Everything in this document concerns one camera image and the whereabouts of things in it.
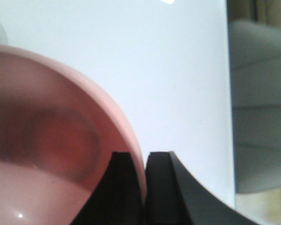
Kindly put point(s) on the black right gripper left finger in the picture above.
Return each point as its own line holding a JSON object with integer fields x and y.
{"x": 117, "y": 198}

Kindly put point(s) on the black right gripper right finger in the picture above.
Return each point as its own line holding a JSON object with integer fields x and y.
{"x": 175, "y": 197}

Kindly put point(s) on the pink plastic bowl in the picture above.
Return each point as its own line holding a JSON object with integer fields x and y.
{"x": 58, "y": 130}

